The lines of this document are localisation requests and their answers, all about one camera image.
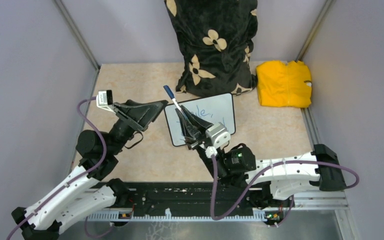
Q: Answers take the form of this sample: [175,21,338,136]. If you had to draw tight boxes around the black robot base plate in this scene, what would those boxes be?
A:
[88,182,330,226]

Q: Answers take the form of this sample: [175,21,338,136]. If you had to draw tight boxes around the small whiteboard black frame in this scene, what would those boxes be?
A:
[164,93,236,147]

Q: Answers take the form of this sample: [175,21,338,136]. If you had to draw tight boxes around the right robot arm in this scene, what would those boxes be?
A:
[175,106,350,206]

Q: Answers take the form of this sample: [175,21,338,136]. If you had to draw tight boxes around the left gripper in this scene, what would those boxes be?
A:
[107,99,169,155]

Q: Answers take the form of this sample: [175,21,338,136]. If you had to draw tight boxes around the folded yellow garment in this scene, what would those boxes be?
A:
[256,60,312,109]

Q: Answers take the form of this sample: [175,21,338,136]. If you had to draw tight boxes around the aluminium rail frame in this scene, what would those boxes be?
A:
[88,182,348,222]

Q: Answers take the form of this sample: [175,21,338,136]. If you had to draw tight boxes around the black floral blanket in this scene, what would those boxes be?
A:
[164,0,258,97]

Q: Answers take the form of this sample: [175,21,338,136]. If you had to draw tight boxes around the blue marker cap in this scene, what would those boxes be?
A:
[163,85,175,100]

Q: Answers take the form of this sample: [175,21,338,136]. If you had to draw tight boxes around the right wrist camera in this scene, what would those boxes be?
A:
[205,122,231,158]

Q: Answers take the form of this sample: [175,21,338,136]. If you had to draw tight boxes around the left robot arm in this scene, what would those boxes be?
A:
[11,96,168,240]

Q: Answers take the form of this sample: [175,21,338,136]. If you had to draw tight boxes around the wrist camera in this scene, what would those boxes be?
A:
[95,90,114,112]
[205,122,231,158]

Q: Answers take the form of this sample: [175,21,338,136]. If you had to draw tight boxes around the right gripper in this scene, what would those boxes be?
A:
[177,105,230,180]

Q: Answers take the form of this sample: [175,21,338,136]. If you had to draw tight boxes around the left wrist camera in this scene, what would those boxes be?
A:
[95,90,114,112]

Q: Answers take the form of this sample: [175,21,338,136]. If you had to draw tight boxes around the white marker pen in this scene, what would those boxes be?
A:
[171,98,188,119]

